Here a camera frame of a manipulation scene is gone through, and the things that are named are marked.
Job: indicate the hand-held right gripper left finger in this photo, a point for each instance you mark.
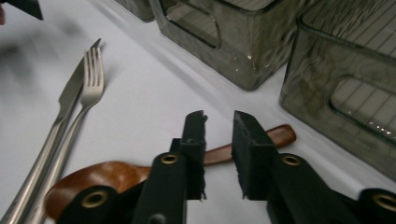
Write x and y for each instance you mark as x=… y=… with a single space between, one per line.
x=194 y=155

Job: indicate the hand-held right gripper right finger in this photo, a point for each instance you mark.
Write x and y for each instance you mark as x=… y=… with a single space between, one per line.
x=252 y=155

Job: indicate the brown wooden spoon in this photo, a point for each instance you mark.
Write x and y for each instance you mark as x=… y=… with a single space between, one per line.
x=102 y=175

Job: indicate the steel table knife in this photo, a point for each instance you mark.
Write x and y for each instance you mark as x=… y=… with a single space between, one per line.
x=70 y=93

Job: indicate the smoky clear plastic bin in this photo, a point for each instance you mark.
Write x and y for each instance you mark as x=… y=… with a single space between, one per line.
x=249 y=53
x=311 y=77
x=138 y=9

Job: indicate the steel fork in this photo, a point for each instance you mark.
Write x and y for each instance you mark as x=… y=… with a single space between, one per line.
x=91 y=84

